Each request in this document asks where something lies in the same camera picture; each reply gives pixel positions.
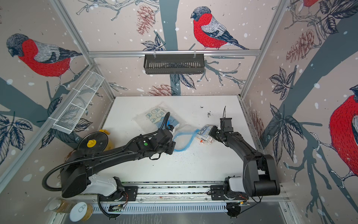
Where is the yellow pot black lid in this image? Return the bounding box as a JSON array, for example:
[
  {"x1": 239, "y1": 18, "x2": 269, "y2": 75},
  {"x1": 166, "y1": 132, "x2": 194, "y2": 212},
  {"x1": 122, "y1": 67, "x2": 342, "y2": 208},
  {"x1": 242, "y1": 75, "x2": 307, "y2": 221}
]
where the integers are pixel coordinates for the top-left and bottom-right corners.
[{"x1": 77, "y1": 129, "x2": 115, "y2": 154}]

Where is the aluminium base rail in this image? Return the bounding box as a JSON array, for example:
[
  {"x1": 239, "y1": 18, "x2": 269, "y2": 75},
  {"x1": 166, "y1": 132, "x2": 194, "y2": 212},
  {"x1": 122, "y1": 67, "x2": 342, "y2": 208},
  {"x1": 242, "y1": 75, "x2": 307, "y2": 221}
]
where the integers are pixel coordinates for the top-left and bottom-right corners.
[{"x1": 72, "y1": 181, "x2": 290, "y2": 214}]

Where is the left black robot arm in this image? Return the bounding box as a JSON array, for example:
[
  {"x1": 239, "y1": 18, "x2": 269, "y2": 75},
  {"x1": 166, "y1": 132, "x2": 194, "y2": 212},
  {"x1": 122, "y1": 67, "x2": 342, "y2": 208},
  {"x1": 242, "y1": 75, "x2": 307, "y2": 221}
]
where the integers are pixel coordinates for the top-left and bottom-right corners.
[{"x1": 60, "y1": 129, "x2": 175, "y2": 200}]

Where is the cream towel blue bunny print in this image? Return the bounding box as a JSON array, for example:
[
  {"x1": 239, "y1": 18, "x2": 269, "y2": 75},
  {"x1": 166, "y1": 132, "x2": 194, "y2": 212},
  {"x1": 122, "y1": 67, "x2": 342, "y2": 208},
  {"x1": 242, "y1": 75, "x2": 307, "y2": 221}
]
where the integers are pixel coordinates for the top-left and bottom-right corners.
[{"x1": 145, "y1": 106, "x2": 166, "y2": 124}]

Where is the black hanging wire basket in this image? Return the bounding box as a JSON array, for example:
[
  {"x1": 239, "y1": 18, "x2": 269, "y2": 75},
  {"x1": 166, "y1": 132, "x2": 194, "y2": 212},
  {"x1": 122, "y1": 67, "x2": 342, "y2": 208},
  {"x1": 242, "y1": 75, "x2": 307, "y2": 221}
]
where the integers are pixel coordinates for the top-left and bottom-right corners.
[{"x1": 144, "y1": 54, "x2": 205, "y2": 75}]

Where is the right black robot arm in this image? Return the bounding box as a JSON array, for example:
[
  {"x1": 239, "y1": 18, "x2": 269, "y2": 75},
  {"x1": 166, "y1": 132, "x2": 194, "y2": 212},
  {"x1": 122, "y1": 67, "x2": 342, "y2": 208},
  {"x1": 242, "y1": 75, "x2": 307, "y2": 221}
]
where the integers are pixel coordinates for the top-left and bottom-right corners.
[{"x1": 209, "y1": 118, "x2": 281, "y2": 197}]

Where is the white mesh wall shelf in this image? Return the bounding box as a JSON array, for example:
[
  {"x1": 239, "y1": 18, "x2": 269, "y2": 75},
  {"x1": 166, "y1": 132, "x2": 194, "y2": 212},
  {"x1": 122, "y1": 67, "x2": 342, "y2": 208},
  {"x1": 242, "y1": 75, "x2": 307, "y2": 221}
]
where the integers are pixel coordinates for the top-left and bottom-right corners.
[{"x1": 52, "y1": 71, "x2": 104, "y2": 134}]

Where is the black corrugated cable conduit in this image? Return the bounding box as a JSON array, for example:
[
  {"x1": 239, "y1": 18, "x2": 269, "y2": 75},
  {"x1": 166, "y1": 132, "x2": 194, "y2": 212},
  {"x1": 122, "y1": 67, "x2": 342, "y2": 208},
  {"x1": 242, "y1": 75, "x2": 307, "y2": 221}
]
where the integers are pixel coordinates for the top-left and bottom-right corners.
[{"x1": 41, "y1": 111, "x2": 171, "y2": 192}]

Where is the clear vacuum bag blue zipper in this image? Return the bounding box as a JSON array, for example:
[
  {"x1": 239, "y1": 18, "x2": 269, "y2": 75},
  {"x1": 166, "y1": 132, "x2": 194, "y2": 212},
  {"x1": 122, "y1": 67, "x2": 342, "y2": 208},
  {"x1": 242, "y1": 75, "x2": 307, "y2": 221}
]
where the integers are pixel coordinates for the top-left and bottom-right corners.
[{"x1": 133, "y1": 102, "x2": 214, "y2": 152}]

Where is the glass jar with metal lid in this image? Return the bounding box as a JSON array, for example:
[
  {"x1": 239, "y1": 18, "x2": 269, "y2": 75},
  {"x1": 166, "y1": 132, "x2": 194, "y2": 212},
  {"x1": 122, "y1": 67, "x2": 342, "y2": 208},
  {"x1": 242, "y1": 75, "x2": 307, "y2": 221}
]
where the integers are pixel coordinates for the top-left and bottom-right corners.
[{"x1": 44, "y1": 198, "x2": 75, "y2": 214}]

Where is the grey patterned towel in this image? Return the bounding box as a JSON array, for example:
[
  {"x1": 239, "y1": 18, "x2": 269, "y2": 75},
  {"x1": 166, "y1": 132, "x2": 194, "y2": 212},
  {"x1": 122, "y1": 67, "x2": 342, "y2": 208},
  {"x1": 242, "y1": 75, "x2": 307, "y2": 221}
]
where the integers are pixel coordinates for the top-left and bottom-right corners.
[{"x1": 195, "y1": 125, "x2": 213, "y2": 145}]

